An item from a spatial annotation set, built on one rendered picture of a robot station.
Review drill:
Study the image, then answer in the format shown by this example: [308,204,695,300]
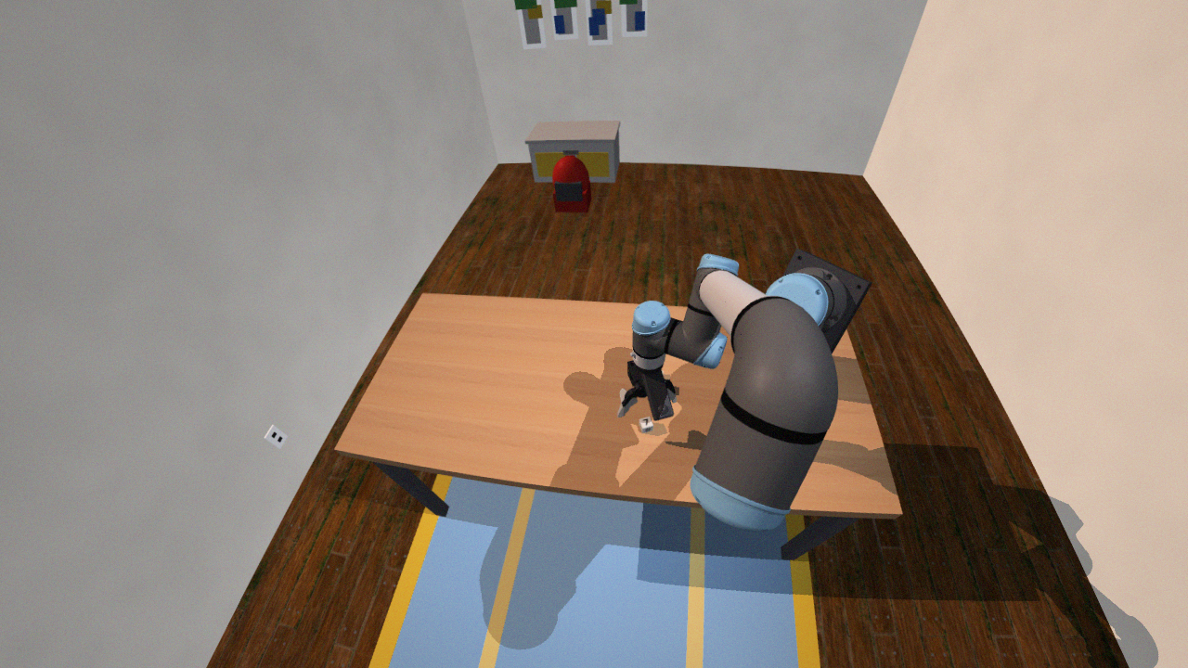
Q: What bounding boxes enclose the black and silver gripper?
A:
[617,360,677,418]

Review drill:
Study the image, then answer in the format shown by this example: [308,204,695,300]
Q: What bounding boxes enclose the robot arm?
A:
[630,254,847,532]

